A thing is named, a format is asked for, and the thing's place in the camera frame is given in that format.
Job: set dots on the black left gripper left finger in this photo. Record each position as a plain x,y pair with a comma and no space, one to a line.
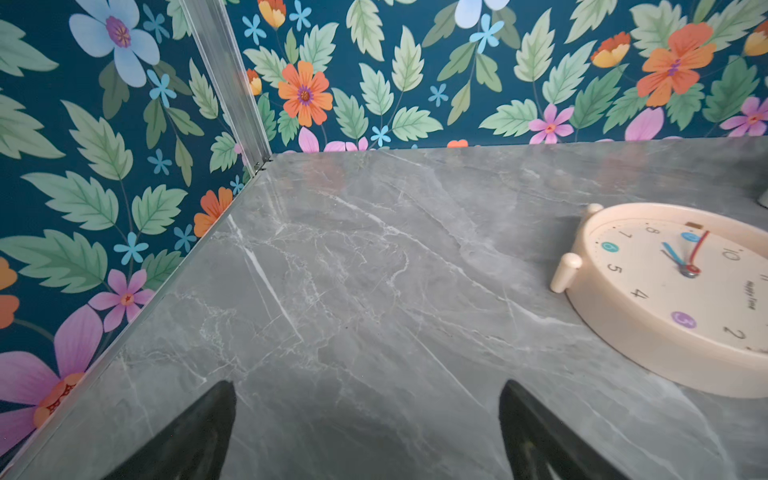
193,446

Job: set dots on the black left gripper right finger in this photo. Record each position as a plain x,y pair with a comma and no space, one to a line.
539,445

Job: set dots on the peach round alarm clock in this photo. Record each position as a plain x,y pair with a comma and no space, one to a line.
681,292

